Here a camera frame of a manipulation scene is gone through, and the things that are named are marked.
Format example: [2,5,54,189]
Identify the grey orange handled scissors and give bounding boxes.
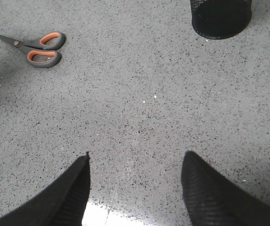
[0,31,66,68]

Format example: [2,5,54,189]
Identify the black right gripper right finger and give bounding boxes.
[181,151,270,226]

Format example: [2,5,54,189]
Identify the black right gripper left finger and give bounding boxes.
[0,153,90,226]

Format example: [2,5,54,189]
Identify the black wire mesh bucket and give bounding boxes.
[190,0,252,40]

